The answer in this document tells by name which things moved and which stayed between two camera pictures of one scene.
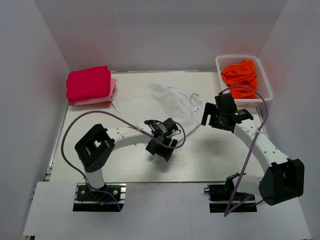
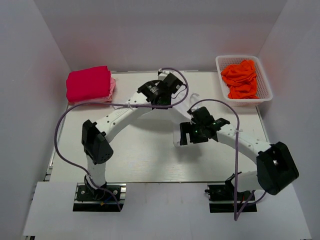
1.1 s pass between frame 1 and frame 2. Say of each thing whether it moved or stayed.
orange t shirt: stayed
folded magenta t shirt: stayed
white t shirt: moved
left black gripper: moved
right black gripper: moved
